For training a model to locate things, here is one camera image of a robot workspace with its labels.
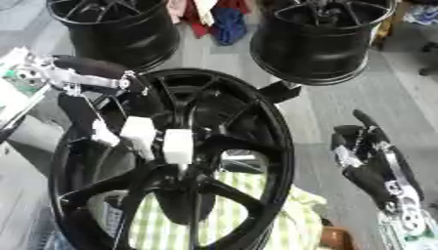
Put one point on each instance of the black wheel stand bracket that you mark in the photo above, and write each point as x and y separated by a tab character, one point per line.
281	91

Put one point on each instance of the wooden furniture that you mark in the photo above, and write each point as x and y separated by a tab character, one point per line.
387	26

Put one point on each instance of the pale pink cloth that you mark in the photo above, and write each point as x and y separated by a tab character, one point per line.
177	8

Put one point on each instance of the red cloth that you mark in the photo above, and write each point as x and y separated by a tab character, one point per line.
198	27

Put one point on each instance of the white pin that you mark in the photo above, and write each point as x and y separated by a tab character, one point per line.
178	146
138	130

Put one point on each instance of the large black spoked wheel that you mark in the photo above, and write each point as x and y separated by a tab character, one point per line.
268	136

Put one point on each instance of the black wheel rim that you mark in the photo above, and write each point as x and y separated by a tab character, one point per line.
122	35
311	49

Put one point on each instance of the brown box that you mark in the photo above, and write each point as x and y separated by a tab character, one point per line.
335	238

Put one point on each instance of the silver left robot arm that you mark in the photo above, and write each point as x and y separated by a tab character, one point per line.
16	94

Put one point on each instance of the black chair base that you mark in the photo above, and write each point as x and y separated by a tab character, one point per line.
429	58

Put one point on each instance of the blue cloth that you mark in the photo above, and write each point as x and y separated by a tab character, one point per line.
228	27

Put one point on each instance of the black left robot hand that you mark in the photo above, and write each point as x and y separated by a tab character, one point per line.
94	67

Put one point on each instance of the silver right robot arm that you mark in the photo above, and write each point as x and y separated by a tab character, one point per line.
411	229

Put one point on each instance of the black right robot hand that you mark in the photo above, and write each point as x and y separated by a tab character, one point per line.
373	175

